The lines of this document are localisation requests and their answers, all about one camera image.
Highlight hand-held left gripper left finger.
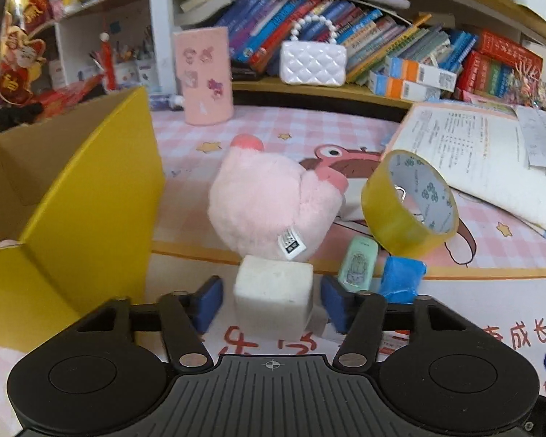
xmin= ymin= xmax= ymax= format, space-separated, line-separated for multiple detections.
xmin=75 ymin=275 xmax=223 ymax=374

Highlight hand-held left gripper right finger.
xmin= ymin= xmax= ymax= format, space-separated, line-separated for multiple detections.
xmin=321 ymin=275 xmax=471 ymax=371

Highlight green patterned eraser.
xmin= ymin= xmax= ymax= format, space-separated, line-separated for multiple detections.
xmin=337 ymin=235 xmax=379 ymax=293

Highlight white foam cube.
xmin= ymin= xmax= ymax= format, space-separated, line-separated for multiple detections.
xmin=233 ymin=255 xmax=314 ymax=341

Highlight blue block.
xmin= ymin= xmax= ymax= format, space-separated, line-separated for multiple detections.
xmin=379 ymin=256 xmax=426 ymax=306

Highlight yellow tape roll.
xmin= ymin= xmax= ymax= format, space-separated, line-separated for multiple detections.
xmin=361 ymin=149 xmax=460 ymax=259

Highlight pink plush toy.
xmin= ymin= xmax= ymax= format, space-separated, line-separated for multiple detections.
xmin=208 ymin=134 xmax=350 ymax=262

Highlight yellow cardboard box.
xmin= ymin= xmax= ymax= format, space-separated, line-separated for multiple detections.
xmin=0 ymin=86 xmax=167 ymax=353

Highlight small clear bottle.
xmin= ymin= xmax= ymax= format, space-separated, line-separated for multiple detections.
xmin=150 ymin=93 xmax=185 ymax=111

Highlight open workbook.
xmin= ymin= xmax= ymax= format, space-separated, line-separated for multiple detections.
xmin=382 ymin=102 xmax=546 ymax=236

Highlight wooden bookshelf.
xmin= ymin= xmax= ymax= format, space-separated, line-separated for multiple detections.
xmin=182 ymin=0 xmax=546 ymax=117

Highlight pink case with stickers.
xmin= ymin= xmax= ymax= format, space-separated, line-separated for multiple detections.
xmin=172 ymin=26 xmax=235 ymax=126

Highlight orange and blue carton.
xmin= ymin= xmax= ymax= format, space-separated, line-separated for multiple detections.
xmin=368 ymin=73 xmax=442 ymax=101
xmin=389 ymin=57 xmax=458 ymax=92

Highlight white quilted handbag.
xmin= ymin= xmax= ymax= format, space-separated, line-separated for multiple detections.
xmin=280 ymin=15 xmax=348 ymax=87

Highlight pen holder with pens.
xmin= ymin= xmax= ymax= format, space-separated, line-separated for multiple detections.
xmin=114 ymin=41 xmax=158 ymax=87

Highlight red paper sheets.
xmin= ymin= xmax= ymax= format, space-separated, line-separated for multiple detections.
xmin=34 ymin=75 xmax=105 ymax=110

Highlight red tassel ornament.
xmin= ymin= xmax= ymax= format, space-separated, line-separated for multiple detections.
xmin=99 ymin=32 xmax=116 ymax=92

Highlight loose printed paper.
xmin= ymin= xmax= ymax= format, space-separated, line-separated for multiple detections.
xmin=514 ymin=105 xmax=546 ymax=169

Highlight black cloth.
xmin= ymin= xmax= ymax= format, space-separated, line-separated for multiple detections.
xmin=0 ymin=102 xmax=44 ymax=139

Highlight row of colourful books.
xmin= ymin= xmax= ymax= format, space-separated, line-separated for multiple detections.
xmin=214 ymin=0 xmax=544 ymax=101

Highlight white shelf unit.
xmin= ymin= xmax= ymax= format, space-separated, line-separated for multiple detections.
xmin=55 ymin=0 xmax=178 ymax=96

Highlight red and gold decoration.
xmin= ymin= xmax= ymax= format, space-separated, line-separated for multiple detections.
xmin=0 ymin=0 xmax=51 ymax=105

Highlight stack of grey books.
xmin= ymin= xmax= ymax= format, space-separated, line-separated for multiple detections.
xmin=175 ymin=0 xmax=246 ymax=25

